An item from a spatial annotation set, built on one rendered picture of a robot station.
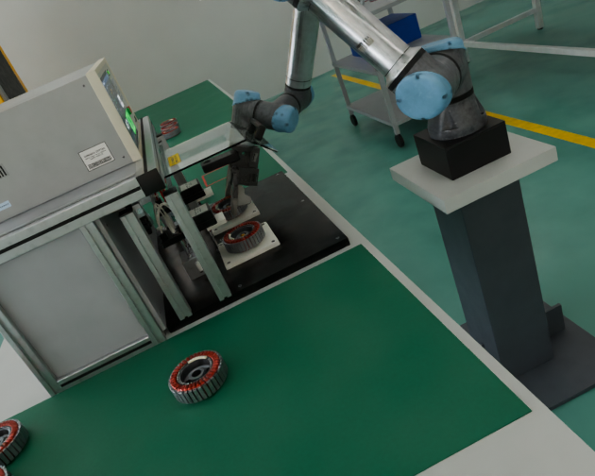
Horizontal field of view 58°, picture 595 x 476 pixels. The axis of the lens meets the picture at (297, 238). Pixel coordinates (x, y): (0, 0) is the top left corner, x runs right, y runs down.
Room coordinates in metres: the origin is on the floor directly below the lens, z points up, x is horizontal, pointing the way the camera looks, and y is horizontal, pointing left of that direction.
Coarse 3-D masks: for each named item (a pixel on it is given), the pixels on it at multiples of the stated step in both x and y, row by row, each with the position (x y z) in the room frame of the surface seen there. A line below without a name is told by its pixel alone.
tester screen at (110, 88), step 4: (108, 76) 1.44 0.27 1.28; (104, 80) 1.30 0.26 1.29; (108, 80) 1.39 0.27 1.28; (104, 84) 1.25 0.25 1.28; (108, 84) 1.34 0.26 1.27; (108, 88) 1.29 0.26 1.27; (112, 88) 1.40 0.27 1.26; (108, 92) 1.25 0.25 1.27; (112, 92) 1.35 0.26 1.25; (116, 92) 1.45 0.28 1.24; (112, 96) 1.29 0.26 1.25; (116, 96) 1.38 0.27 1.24; (112, 100) 1.25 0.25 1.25; (116, 100) 1.33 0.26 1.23; (116, 104) 1.29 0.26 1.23; (116, 108) 1.24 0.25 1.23; (120, 108) 1.33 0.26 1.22; (124, 108) 1.42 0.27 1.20; (120, 112) 1.27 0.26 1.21; (124, 112) 1.36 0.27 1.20; (120, 116) 1.23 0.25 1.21; (124, 116) 1.31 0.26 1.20; (124, 120) 1.26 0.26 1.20; (128, 124) 1.32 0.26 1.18; (136, 132) 1.40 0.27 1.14; (136, 136) 1.35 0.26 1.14; (136, 140) 1.30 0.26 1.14; (136, 144) 1.24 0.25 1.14
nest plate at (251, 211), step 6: (252, 204) 1.54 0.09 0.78; (246, 210) 1.52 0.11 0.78; (252, 210) 1.50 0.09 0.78; (258, 210) 1.48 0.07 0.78; (240, 216) 1.49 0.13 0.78; (246, 216) 1.47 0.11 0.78; (252, 216) 1.47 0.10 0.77; (228, 222) 1.48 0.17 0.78; (234, 222) 1.46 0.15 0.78; (240, 222) 1.47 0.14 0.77; (216, 228) 1.48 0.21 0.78; (222, 228) 1.46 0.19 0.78; (228, 228) 1.46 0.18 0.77; (216, 234) 1.46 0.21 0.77
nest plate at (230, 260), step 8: (264, 224) 1.36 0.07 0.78; (272, 232) 1.29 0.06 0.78; (264, 240) 1.27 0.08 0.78; (272, 240) 1.25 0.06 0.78; (224, 248) 1.32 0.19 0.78; (256, 248) 1.24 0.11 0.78; (264, 248) 1.23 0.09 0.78; (224, 256) 1.27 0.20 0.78; (232, 256) 1.25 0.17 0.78; (240, 256) 1.24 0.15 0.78; (248, 256) 1.22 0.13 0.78; (232, 264) 1.22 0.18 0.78
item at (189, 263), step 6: (180, 252) 1.31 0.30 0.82; (192, 252) 1.28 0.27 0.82; (186, 258) 1.26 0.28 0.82; (192, 258) 1.25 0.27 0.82; (186, 264) 1.24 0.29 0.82; (192, 264) 1.25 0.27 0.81; (186, 270) 1.24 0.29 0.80; (192, 270) 1.24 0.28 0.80; (192, 276) 1.24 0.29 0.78; (198, 276) 1.25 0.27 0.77
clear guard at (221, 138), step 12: (204, 132) 1.43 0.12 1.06; (216, 132) 1.37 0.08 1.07; (228, 132) 1.32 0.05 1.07; (240, 132) 1.27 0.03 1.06; (180, 144) 1.40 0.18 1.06; (192, 144) 1.35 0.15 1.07; (204, 144) 1.30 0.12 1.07; (216, 144) 1.25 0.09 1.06; (228, 144) 1.21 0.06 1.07; (264, 144) 1.22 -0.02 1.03; (168, 156) 1.34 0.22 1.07; (180, 156) 1.29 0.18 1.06; (192, 156) 1.25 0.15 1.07; (204, 156) 1.20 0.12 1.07; (168, 168) 1.23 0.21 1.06; (180, 168) 1.18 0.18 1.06
